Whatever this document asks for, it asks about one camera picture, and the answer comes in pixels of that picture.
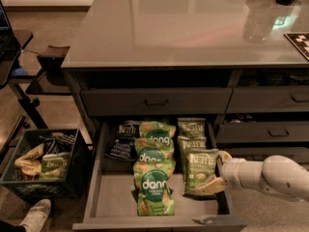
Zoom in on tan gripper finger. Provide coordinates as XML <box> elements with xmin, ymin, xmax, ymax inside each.
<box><xmin>218</xmin><ymin>150</ymin><xmax>232</xmax><ymax>163</ymax></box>
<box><xmin>194</xmin><ymin>175</ymin><xmax>225</xmax><ymax>196</ymax></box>

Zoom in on green Kettle jalapeno bag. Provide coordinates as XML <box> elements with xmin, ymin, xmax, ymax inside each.
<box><xmin>184</xmin><ymin>149</ymin><xmax>218</xmax><ymax>197</ymax></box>

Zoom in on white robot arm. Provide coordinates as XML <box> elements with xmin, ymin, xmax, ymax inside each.
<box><xmin>193</xmin><ymin>151</ymin><xmax>309</xmax><ymax>202</ymax></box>

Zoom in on green dang chip bag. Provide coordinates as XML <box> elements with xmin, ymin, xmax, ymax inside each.
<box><xmin>134</xmin><ymin>137</ymin><xmax>174</xmax><ymax>162</ymax></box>
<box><xmin>133</xmin><ymin>160</ymin><xmax>175</xmax><ymax>217</ymax></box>
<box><xmin>139</xmin><ymin>121</ymin><xmax>176</xmax><ymax>146</ymax></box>

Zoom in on grey bottom right drawer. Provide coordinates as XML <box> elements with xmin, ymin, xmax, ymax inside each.
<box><xmin>225</xmin><ymin>147</ymin><xmax>309</xmax><ymax>163</ymax></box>

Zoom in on yellow chip bag in crate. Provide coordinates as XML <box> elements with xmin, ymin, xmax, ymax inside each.
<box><xmin>14</xmin><ymin>144</ymin><xmax>44</xmax><ymax>180</ymax></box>

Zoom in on front green Dang chip bag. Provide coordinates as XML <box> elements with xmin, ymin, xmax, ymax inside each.
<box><xmin>133</xmin><ymin>160</ymin><xmax>175</xmax><ymax>217</ymax></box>

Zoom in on front dark blue Kettle bag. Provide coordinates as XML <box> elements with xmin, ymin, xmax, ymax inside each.
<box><xmin>105</xmin><ymin>138</ymin><xmax>136</xmax><ymax>161</ymax></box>

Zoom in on laptop computer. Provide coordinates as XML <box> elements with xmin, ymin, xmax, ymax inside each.
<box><xmin>0</xmin><ymin>0</ymin><xmax>14</xmax><ymax>58</ymax></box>

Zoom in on rear green Kettle chip bag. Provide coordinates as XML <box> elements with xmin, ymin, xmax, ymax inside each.
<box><xmin>178</xmin><ymin>118</ymin><xmax>206</xmax><ymax>138</ymax></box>

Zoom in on middle green Dang chip bag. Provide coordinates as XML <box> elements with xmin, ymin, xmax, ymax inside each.
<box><xmin>134</xmin><ymin>137</ymin><xmax>174</xmax><ymax>162</ymax></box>

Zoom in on open grey middle drawer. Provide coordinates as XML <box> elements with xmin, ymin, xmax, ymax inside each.
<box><xmin>72</xmin><ymin>123</ymin><xmax>246</xmax><ymax>232</ymax></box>

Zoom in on black white fiducial marker board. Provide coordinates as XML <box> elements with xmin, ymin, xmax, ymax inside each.
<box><xmin>284</xmin><ymin>32</ymin><xmax>309</xmax><ymax>61</ymax></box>

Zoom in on white shoe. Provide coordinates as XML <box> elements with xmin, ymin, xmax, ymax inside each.
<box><xmin>20</xmin><ymin>199</ymin><xmax>51</xmax><ymax>232</ymax></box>

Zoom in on grey top left drawer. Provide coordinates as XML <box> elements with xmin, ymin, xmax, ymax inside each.
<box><xmin>80</xmin><ymin>87</ymin><xmax>232</xmax><ymax>116</ymax></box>

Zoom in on green kettle chip bag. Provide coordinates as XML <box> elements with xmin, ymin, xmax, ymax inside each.
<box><xmin>177</xmin><ymin>136</ymin><xmax>207</xmax><ymax>174</ymax></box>
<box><xmin>178</xmin><ymin>118</ymin><xmax>206</xmax><ymax>138</ymax></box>

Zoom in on rear dark blue Kettle bag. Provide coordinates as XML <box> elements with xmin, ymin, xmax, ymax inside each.
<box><xmin>117</xmin><ymin>120</ymin><xmax>140</xmax><ymax>139</ymax></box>

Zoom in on black chip bags in crate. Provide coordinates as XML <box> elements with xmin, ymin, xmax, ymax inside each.
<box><xmin>40</xmin><ymin>133</ymin><xmax>74</xmax><ymax>155</ymax></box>

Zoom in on dark green plastic crate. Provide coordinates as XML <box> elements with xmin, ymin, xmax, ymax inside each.
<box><xmin>1</xmin><ymin>129</ymin><xmax>89</xmax><ymax>202</ymax></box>

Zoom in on grey middle right drawer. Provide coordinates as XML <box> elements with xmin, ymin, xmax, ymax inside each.
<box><xmin>216</xmin><ymin>122</ymin><xmax>309</xmax><ymax>144</ymax></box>

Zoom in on grey top right drawer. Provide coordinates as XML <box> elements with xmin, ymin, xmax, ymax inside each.
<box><xmin>227</xmin><ymin>86</ymin><xmax>309</xmax><ymax>113</ymax></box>

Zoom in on middle green Kettle chip bag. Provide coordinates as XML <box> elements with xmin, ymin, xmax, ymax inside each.
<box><xmin>177</xmin><ymin>136</ymin><xmax>207</xmax><ymax>174</ymax></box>

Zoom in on rear green Dang chip bag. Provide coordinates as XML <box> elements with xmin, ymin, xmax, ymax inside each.
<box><xmin>139</xmin><ymin>121</ymin><xmax>176</xmax><ymax>146</ymax></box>

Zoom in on dark blue kettle bag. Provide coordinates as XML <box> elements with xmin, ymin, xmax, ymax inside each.
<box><xmin>105</xmin><ymin>138</ymin><xmax>136</xmax><ymax>161</ymax></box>
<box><xmin>117</xmin><ymin>120</ymin><xmax>140</xmax><ymax>139</ymax></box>

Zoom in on grey cabinet counter unit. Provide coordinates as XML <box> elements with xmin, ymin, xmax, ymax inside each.
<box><xmin>61</xmin><ymin>0</ymin><xmax>309</xmax><ymax>232</ymax></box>

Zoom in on black desk with stand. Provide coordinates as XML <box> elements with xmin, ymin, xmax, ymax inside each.
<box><xmin>0</xmin><ymin>29</ymin><xmax>72</xmax><ymax>166</ymax></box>

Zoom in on green Kettle bag in crate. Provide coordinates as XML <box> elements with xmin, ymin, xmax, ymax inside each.
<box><xmin>39</xmin><ymin>153</ymin><xmax>70</xmax><ymax>180</ymax></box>

